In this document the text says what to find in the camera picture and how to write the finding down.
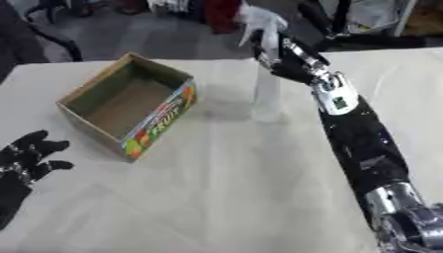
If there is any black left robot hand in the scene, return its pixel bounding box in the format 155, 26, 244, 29
0, 129, 76, 231

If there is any person's white gloved hand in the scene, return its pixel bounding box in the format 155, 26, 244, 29
233, 2, 290, 47

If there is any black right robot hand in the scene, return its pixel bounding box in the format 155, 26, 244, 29
249, 29, 332, 86

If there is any clear plastic bottle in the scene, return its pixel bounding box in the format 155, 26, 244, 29
249, 30, 286, 124

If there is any open cardboard box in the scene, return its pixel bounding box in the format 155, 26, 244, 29
55, 51, 200, 164

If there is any black tripod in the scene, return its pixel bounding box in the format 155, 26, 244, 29
296, 0, 443, 50

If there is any black chair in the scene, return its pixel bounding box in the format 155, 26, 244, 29
0, 0, 85, 83

